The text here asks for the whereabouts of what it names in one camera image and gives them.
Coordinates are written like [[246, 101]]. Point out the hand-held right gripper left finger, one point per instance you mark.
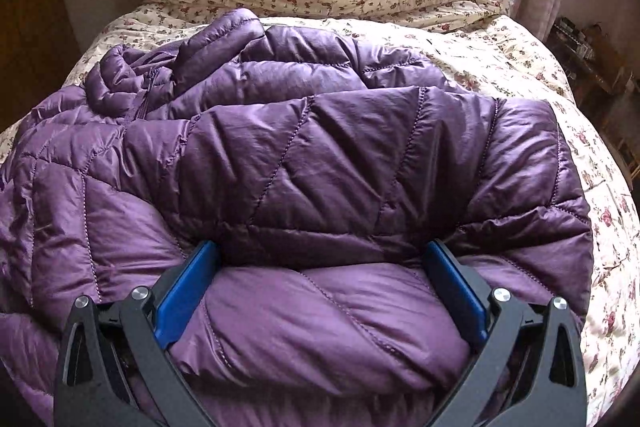
[[185, 292]]

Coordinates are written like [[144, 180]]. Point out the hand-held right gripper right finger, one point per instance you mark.
[[457, 292]]

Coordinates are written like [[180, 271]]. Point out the purple quilted puffer jacket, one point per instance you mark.
[[300, 157]]

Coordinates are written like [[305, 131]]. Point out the floral cream duvet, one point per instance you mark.
[[450, 42]]

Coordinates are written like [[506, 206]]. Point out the cluttered wooden table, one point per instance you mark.
[[595, 57]]

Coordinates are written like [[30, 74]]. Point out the brown wooden wardrobe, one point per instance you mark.
[[35, 32]]

